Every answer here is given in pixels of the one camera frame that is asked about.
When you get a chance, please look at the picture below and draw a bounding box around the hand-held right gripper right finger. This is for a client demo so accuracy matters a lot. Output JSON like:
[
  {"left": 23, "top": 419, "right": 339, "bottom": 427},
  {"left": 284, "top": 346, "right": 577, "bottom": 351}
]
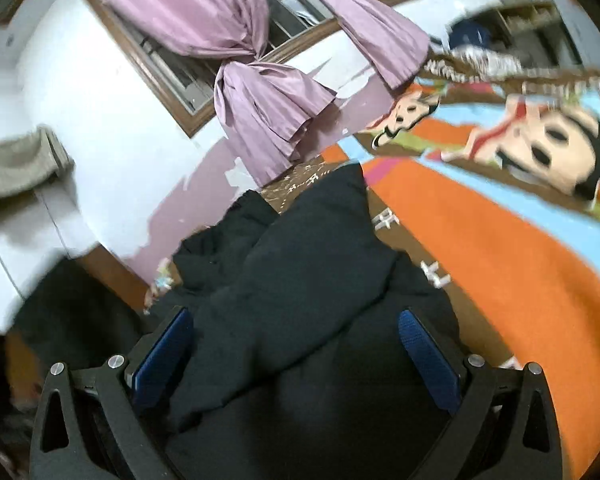
[{"left": 399, "top": 308, "right": 566, "bottom": 480}]

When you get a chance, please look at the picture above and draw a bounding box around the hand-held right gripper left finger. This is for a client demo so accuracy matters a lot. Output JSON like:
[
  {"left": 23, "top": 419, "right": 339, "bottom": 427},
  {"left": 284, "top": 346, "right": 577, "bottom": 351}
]
[{"left": 29, "top": 306, "right": 196, "bottom": 480}]

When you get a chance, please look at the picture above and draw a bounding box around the black garment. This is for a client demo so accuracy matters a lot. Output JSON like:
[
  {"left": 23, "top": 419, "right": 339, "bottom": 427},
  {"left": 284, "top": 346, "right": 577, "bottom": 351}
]
[{"left": 150, "top": 162, "right": 486, "bottom": 480}]

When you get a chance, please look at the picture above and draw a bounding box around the dark green garment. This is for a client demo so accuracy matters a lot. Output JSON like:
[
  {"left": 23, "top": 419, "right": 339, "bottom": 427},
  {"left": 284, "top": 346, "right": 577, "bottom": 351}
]
[{"left": 5, "top": 257, "right": 147, "bottom": 403}]

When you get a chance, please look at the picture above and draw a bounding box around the wooden headboard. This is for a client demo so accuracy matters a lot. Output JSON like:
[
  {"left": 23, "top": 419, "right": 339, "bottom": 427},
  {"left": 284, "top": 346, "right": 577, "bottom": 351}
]
[{"left": 77, "top": 244, "right": 152, "bottom": 303}]

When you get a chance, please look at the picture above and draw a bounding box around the cartoon printed blanket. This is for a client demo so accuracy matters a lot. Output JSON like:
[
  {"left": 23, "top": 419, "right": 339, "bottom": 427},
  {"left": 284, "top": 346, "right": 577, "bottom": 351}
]
[{"left": 260, "top": 67, "right": 600, "bottom": 480}]

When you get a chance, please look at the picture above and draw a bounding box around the white cabinet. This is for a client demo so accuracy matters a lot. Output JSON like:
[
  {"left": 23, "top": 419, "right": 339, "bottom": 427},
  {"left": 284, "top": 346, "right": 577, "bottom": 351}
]
[{"left": 0, "top": 160, "right": 101, "bottom": 333}]

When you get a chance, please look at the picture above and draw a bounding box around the beige cloth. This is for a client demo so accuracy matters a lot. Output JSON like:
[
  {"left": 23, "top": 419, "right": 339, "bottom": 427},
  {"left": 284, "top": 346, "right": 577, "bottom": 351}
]
[{"left": 0, "top": 127, "right": 76, "bottom": 223}]

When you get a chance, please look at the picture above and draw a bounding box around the purple tied curtain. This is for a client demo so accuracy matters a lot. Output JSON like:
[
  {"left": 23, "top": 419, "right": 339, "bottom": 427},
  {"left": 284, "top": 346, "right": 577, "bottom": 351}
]
[
  {"left": 275, "top": 0, "right": 431, "bottom": 92},
  {"left": 79, "top": 0, "right": 337, "bottom": 187}
]

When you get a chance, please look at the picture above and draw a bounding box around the blue cap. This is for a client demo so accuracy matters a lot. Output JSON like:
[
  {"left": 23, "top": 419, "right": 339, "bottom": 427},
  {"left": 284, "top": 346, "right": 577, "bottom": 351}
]
[{"left": 447, "top": 17, "right": 493, "bottom": 53}]

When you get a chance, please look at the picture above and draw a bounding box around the wooden window frame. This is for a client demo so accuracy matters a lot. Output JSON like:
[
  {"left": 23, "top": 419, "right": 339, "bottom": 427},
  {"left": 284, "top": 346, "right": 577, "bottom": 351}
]
[{"left": 77, "top": 0, "right": 456, "bottom": 139}]

